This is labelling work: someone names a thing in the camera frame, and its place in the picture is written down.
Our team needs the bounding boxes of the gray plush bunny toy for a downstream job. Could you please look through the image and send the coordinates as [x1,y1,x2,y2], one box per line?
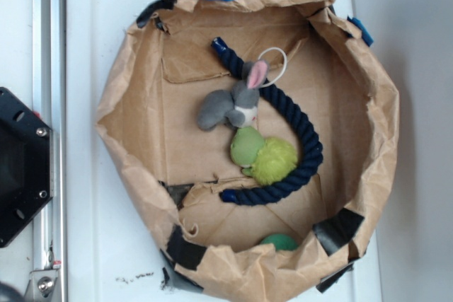
[197,59,269,132]

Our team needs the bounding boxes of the brown paper lined box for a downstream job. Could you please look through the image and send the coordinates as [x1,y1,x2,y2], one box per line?
[96,0,399,301]

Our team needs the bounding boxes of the green plush turtle toy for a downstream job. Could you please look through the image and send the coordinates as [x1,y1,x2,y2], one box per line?
[230,127,298,186]

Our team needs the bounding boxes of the green ball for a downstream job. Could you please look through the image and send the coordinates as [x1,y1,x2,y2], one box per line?
[260,233,299,251]

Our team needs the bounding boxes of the white plastic tray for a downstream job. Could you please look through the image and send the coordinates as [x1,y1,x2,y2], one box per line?
[65,0,385,302]

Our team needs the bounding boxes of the white plastic ring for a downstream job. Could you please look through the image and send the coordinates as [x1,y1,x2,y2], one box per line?
[258,47,287,88]

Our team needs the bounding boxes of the navy blue rope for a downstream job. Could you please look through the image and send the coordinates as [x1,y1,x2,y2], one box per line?
[211,36,324,207]

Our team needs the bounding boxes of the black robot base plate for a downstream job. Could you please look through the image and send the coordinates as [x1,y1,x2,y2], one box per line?
[1,87,52,248]

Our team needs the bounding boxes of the aluminum extrusion rail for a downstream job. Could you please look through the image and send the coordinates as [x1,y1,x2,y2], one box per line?
[28,0,69,301]

